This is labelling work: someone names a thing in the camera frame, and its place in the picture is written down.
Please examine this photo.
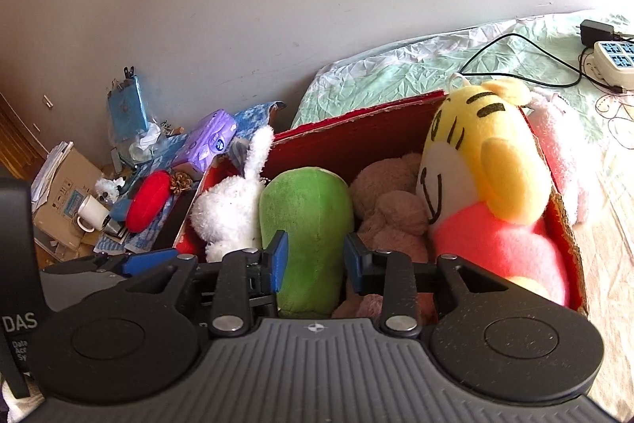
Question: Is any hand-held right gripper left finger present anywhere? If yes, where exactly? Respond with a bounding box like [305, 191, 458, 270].
[119, 231, 289, 339]

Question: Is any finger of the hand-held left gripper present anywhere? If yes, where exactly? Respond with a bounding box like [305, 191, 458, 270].
[42, 249, 178, 279]

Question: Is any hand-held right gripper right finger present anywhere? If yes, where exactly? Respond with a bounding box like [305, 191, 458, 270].
[344, 232, 516, 339]

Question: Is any green plush toy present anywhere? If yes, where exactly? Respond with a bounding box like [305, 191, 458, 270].
[258, 168, 355, 319]

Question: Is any brown teddy bear plush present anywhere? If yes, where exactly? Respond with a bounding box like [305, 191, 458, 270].
[332, 152, 439, 322]

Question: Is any white rabbit plush toy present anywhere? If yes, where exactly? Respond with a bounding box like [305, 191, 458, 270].
[191, 124, 275, 262]

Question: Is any red cardboard box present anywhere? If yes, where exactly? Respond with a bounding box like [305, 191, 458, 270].
[173, 90, 589, 317]

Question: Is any yellow tiger plush toy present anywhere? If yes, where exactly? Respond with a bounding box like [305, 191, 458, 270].
[418, 73, 570, 307]

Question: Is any small blue pouch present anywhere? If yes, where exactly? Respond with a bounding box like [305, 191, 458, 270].
[110, 199, 134, 223]

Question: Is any red pouch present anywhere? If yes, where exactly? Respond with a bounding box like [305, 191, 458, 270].
[125, 170, 172, 233]

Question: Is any white mug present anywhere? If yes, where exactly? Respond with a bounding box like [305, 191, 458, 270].
[76, 194, 112, 233]

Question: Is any small white plush toy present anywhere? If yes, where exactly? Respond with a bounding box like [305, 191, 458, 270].
[95, 178, 122, 201]

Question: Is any small pine cone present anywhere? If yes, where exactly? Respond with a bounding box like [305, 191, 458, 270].
[168, 171, 194, 195]

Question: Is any brown cardboard box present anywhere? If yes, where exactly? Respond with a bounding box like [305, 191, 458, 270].
[31, 140, 107, 262]

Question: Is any stack of white papers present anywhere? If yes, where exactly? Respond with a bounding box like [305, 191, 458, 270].
[31, 140, 75, 201]

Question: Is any brown wooden door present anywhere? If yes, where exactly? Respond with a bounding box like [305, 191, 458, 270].
[0, 91, 48, 181]

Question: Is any clear plastic bag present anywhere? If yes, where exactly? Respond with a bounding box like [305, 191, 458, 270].
[129, 123, 164, 161]

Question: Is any purple tissue pack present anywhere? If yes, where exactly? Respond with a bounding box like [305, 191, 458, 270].
[171, 108, 237, 172]

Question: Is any light blue pouch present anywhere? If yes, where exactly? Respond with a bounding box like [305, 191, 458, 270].
[106, 66, 149, 136]

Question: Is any pink plush toy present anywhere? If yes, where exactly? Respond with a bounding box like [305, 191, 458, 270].
[525, 86, 602, 226]

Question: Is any white power strip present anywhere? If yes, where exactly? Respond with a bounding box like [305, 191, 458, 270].
[592, 40, 634, 89]

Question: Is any black power adapter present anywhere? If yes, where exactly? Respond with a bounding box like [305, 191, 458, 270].
[579, 20, 617, 47]

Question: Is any thin black cable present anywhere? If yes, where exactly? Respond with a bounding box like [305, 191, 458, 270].
[460, 33, 627, 96]

